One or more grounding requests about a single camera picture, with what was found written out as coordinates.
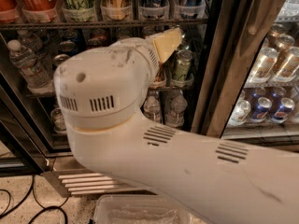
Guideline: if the clear plastic bin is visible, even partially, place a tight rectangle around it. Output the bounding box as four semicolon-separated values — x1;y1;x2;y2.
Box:
93;194;206;224

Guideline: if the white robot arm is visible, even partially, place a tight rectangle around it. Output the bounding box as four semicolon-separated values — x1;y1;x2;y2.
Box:
53;28;299;224

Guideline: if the pepsi can right compartment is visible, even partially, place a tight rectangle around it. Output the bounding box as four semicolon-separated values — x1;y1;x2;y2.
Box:
270;97;295;123

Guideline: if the dark red-blue can top shelf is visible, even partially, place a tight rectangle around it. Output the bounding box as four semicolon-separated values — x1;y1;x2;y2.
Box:
175;0;205;19

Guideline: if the front blue pepsi can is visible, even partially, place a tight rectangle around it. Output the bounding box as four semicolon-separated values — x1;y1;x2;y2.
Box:
53;54;69;66

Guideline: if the black floor cable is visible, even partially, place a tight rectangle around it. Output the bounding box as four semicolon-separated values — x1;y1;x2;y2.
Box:
0;175;69;224

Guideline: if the front green soda can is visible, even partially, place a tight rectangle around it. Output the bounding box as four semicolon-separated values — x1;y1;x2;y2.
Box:
172;49;193;81

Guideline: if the front water bottle middle shelf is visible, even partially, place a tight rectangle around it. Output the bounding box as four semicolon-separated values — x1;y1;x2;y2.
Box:
7;40;50;89

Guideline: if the orange can far left top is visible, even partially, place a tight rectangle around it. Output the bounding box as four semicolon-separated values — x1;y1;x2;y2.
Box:
0;0;17;12

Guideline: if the green-white can bottom shelf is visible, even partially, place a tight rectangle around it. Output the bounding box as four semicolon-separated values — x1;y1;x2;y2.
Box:
50;107;66;133

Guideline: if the stainless steel fridge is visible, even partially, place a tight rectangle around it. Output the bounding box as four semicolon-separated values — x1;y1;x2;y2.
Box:
0;0;286;196

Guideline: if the small water bottle bottom shelf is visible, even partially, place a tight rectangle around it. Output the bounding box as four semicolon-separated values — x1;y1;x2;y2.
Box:
143;96;162;123

